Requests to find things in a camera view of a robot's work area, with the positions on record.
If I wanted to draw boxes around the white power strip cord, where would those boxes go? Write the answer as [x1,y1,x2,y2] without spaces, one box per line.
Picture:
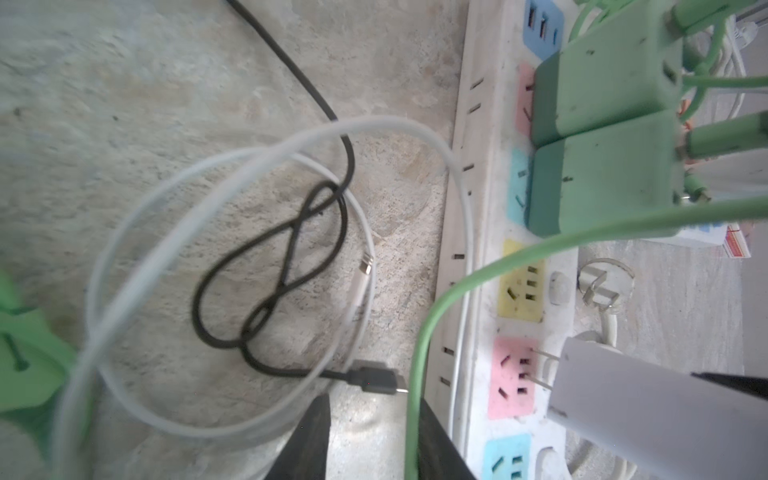
[563,257,637,480]

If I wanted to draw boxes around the red card box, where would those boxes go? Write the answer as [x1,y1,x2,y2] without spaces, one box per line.
[723,223,751,259]

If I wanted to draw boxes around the long multicolour power strip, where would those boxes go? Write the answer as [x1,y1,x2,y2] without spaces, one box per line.
[422,1,578,479]

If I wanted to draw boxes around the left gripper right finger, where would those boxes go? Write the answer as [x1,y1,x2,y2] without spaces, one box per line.
[417,399,474,480]

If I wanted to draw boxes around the white charger with cable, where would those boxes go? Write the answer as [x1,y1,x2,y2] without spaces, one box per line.
[50,115,475,480]

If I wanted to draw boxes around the short blue power strip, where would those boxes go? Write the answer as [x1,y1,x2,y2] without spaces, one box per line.
[648,223,728,248]

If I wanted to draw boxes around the green charger plug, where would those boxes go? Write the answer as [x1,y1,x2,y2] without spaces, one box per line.
[530,1,683,147]
[527,110,684,238]

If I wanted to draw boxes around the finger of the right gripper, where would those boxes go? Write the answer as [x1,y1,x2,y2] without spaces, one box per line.
[691,372,767,400]

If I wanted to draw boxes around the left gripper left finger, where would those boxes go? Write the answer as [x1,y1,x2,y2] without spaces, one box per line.
[265,394,331,480]

